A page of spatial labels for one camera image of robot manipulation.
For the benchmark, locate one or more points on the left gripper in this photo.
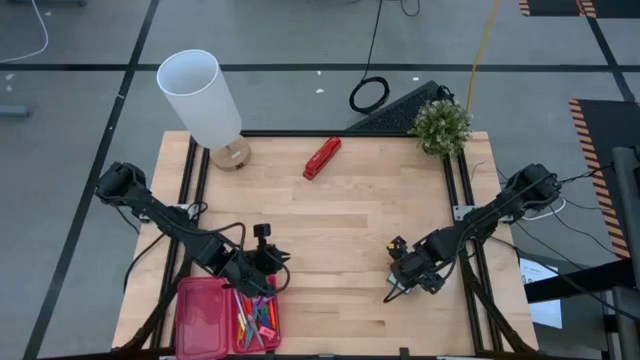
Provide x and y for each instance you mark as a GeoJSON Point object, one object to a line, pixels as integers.
{"type": "Point", "coordinates": [250, 270]}

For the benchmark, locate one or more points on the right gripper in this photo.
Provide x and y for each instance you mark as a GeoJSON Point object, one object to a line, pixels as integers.
{"type": "Point", "coordinates": [425, 265]}

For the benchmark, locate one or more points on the pink eraser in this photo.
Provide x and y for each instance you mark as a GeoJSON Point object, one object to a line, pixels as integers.
{"type": "Point", "coordinates": [268, 333]}

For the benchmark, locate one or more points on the yellow pencil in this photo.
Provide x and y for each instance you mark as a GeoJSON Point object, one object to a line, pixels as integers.
{"type": "Point", "coordinates": [241, 327]}

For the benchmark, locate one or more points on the pink bowl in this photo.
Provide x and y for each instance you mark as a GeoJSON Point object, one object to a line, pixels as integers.
{"type": "Point", "coordinates": [202, 320]}

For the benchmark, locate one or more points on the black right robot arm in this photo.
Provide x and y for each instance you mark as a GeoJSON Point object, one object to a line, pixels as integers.
{"type": "Point", "coordinates": [500, 210]}

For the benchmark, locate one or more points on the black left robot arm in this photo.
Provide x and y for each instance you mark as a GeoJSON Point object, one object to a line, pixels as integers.
{"type": "Point", "coordinates": [160, 215]}

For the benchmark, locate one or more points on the red stapler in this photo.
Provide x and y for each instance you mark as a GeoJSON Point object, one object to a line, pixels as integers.
{"type": "Point", "coordinates": [322, 157]}

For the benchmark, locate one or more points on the white paper sheet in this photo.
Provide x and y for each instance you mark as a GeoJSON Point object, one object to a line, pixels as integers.
{"type": "Point", "coordinates": [542, 310]}

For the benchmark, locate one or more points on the potted green plant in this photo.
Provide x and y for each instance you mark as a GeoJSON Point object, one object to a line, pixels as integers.
{"type": "Point", "coordinates": [441, 127]}

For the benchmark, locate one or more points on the white shade wooden base lamp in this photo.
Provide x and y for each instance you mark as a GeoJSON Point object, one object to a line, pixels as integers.
{"type": "Point", "coordinates": [200, 100]}

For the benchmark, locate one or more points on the black keyboard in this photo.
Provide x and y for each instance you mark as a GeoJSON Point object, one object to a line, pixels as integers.
{"type": "Point", "coordinates": [400, 112]}

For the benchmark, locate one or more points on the hazard striped floor mat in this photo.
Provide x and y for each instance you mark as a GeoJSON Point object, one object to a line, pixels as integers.
{"type": "Point", "coordinates": [607, 150]}
{"type": "Point", "coordinates": [555, 6]}

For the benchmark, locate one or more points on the black aluminium table frame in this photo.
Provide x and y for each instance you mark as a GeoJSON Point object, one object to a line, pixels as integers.
{"type": "Point", "coordinates": [300, 133]}

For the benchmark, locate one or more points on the grey metal post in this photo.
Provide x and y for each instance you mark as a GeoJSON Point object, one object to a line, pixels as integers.
{"type": "Point", "coordinates": [627, 225]}

